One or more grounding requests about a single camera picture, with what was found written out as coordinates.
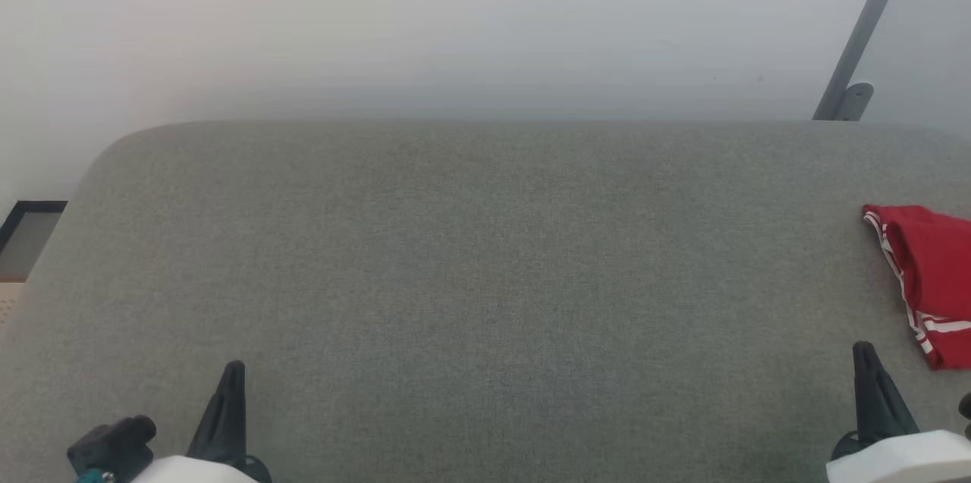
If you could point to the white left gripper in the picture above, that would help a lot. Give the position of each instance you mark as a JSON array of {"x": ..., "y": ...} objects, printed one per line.
[{"x": 197, "y": 472}]

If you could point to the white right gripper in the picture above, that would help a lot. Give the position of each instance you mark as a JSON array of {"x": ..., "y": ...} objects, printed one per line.
[{"x": 910, "y": 460}]

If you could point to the red garment with white stripes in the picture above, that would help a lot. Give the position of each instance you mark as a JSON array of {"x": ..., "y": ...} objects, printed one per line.
[{"x": 937, "y": 271}]

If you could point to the black framed panel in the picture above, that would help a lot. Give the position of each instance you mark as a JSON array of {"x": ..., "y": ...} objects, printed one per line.
[{"x": 30, "y": 236}]

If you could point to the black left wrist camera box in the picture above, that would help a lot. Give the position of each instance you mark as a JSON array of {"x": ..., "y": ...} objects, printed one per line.
[{"x": 114, "y": 441}]

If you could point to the grey metal wall bracket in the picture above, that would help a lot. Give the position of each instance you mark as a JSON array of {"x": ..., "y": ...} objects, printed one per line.
[{"x": 861, "y": 36}]

